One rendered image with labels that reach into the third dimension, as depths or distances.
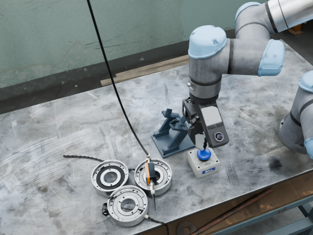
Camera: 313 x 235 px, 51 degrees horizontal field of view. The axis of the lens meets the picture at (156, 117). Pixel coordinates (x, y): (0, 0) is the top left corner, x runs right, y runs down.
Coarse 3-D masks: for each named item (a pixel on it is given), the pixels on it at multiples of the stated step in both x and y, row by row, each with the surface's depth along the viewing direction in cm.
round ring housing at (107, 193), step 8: (112, 160) 94; (96, 168) 93; (104, 176) 92; (112, 176) 95; (120, 176) 92; (128, 176) 90; (96, 184) 90; (104, 184) 90; (112, 184) 90; (128, 184) 91; (104, 192) 88; (112, 192) 88
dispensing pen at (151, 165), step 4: (148, 156) 91; (148, 160) 92; (148, 164) 89; (152, 164) 89; (148, 168) 88; (152, 168) 88; (152, 172) 87; (152, 176) 86; (152, 180) 87; (156, 180) 87; (152, 184) 86; (156, 184) 89; (152, 188) 85; (152, 192) 84; (152, 196) 84
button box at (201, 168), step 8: (192, 152) 94; (192, 160) 92; (200, 160) 92; (208, 160) 92; (216, 160) 91; (192, 168) 94; (200, 168) 90; (208, 168) 91; (216, 168) 92; (200, 176) 92
